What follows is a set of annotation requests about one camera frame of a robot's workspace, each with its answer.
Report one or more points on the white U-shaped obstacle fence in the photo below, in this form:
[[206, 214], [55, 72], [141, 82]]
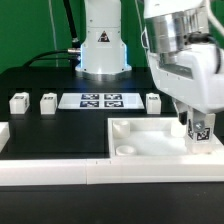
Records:
[[101, 171]]

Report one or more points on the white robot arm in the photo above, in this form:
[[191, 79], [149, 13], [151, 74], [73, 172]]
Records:
[[171, 26]]

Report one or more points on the white marker sheet with tags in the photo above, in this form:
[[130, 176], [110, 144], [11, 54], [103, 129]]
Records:
[[101, 101]]

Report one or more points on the white square table top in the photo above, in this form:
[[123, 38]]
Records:
[[157, 140]]

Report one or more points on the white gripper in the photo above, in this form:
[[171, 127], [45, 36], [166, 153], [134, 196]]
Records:
[[203, 90]]

